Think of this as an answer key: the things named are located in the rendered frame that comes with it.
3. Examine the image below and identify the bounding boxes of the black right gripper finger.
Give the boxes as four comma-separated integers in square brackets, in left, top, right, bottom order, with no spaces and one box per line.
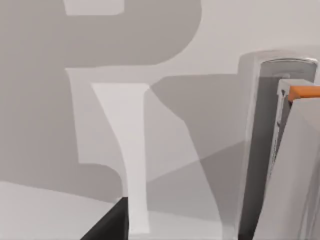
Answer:
[79,196,130,240]

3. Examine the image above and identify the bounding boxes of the grey and orange stapler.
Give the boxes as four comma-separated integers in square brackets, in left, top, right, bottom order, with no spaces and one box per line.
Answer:
[254,78,320,240]

